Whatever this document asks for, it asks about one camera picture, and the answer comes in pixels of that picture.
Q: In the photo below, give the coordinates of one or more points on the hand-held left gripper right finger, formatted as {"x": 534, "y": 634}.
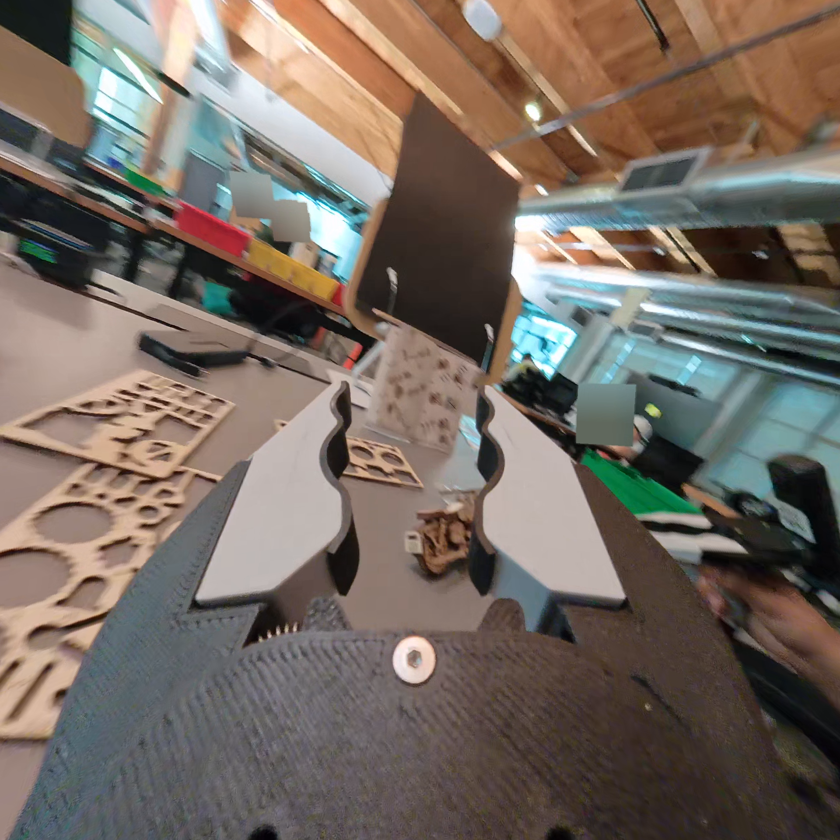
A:
{"x": 551, "y": 518}

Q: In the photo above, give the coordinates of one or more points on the wooden puzzle sheet angular cutouts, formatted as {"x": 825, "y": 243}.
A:
{"x": 26, "y": 430}

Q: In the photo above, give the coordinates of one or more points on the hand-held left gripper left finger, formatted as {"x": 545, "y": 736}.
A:
{"x": 289, "y": 512}

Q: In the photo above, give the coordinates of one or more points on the green plastic bin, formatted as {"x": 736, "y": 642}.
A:
{"x": 630, "y": 482}

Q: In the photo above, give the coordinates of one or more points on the wooden puzzle sheet round cutouts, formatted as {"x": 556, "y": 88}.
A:
{"x": 26, "y": 718}

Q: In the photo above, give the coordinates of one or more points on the person's right hand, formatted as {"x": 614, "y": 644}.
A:
{"x": 774, "y": 623}

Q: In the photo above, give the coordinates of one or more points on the wooden puzzle sheet small holes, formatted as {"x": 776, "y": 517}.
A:
{"x": 377, "y": 474}

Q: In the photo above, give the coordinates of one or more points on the grey desk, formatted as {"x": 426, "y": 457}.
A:
{"x": 65, "y": 341}

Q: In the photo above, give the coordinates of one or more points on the silver ceiling pipe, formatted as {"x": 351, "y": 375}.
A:
{"x": 722, "y": 298}

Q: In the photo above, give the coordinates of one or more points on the wooden model car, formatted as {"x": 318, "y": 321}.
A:
{"x": 446, "y": 538}

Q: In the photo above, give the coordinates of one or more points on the flat black device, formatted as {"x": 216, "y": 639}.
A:
{"x": 190, "y": 351}

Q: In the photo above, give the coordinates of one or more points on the silver air duct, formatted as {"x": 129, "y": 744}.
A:
{"x": 754, "y": 190}

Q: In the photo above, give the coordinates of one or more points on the long wooden background table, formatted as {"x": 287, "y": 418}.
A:
{"x": 164, "y": 226}

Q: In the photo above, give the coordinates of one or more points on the brown cardboard panel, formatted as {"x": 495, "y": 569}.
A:
{"x": 39, "y": 98}

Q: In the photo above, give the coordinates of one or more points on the red plastic bin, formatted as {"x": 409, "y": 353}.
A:
{"x": 210, "y": 226}

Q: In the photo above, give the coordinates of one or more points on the yellow plastic bin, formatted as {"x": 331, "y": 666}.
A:
{"x": 289, "y": 266}

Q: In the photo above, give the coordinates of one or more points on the round ceiling light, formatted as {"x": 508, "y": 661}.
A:
{"x": 533, "y": 110}

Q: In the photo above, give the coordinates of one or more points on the dark board with wooden rim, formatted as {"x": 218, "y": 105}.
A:
{"x": 446, "y": 229}

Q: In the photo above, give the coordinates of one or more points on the printed instruction booklet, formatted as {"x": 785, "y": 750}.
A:
{"x": 407, "y": 394}

